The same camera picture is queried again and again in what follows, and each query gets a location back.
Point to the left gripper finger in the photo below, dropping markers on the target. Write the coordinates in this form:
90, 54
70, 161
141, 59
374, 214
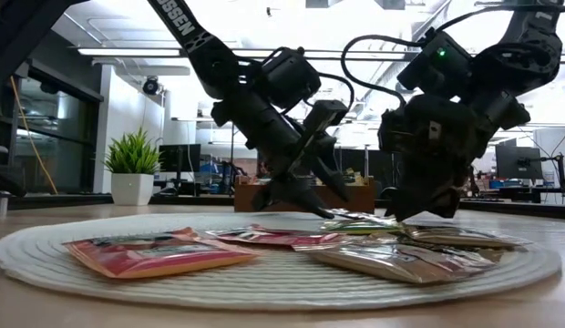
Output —
296, 196
331, 168

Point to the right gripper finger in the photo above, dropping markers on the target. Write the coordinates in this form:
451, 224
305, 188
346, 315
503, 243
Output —
444, 198
407, 200

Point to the yellow tea bag packet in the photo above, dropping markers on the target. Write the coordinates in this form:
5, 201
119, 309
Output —
360, 227
355, 177

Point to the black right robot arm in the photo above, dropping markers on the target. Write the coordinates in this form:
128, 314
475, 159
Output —
528, 54

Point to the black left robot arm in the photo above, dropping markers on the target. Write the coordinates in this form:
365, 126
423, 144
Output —
187, 27

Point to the wooden three-compartment box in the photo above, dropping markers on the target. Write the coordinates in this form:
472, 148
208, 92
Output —
246, 198

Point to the black computer monitor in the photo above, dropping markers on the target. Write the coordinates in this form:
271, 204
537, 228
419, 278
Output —
518, 161
180, 157

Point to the white round woven placemat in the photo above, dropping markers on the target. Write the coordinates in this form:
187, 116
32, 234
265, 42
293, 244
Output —
282, 291

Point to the green plant in white pot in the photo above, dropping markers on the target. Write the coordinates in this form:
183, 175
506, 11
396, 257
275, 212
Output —
133, 173

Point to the long linear ceiling light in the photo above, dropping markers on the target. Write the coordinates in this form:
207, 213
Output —
127, 52

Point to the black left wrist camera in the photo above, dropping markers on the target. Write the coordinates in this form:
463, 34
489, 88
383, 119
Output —
289, 77

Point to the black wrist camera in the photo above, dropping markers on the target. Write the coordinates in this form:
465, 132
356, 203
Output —
435, 64
289, 77

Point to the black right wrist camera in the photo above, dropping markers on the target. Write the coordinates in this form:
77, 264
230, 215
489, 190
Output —
435, 64

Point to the black ceiling camera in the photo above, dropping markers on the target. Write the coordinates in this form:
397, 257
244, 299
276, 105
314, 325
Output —
151, 85

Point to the black aluminium table frame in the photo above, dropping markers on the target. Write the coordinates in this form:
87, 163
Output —
59, 199

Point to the grey table post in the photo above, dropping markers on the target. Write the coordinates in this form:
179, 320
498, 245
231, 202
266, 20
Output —
2, 202

